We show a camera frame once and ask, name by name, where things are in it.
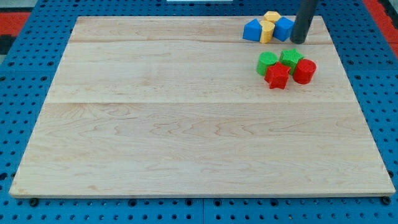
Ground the blue cube block right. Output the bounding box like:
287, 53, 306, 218
273, 17, 294, 42

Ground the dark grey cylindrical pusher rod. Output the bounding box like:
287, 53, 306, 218
290, 0, 318, 44

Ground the blue pentagon block left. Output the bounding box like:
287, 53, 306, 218
242, 19, 262, 42

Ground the yellow hexagon block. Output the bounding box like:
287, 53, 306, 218
263, 11, 282, 24

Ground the light wooden board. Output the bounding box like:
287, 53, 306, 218
9, 16, 396, 198

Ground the green cylinder block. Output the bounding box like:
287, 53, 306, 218
256, 52, 278, 76

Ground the yellow heart block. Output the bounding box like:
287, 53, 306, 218
259, 20, 275, 44

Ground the red cylinder block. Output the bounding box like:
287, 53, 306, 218
293, 59, 317, 85

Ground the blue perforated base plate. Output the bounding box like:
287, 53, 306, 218
1, 0, 397, 223

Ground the green star block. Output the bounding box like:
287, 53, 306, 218
279, 49, 304, 75

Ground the red star block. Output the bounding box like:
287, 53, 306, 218
264, 62, 291, 90

